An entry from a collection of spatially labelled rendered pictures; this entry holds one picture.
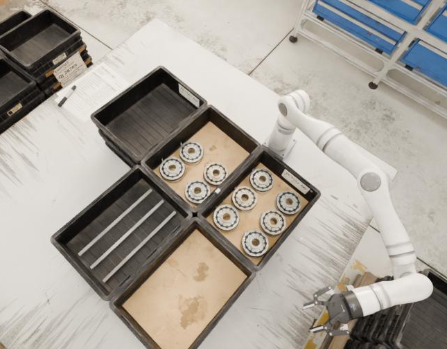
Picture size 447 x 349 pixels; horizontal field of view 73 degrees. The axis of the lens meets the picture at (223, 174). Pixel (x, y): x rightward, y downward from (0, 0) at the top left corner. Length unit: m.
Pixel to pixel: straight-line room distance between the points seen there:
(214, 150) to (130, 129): 0.38
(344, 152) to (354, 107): 1.74
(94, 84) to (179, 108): 0.52
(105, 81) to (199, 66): 0.50
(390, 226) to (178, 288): 0.72
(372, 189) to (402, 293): 0.30
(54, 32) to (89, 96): 0.80
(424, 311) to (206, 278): 1.11
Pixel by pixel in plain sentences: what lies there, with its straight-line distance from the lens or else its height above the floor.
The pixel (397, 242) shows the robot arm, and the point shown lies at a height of 1.15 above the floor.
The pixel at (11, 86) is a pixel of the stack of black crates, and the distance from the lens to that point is 2.39.
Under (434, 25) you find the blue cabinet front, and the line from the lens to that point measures 2.68.
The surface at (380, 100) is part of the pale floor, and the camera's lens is 2.99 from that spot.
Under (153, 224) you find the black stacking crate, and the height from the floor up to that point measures 0.83.
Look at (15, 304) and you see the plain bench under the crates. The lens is 1.46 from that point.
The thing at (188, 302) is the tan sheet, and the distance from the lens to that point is 1.16.
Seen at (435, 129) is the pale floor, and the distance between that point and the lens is 3.09.
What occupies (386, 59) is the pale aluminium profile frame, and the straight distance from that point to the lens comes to 2.86.
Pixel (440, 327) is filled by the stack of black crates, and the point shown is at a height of 0.49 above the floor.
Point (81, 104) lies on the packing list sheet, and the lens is 1.71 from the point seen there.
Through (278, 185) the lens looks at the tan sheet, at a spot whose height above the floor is 0.83.
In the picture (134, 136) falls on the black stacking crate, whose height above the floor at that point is 0.83.
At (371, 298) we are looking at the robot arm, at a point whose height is 1.11.
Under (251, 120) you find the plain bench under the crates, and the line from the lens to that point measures 1.59.
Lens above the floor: 1.99
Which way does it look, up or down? 66 degrees down
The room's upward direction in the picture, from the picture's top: 11 degrees clockwise
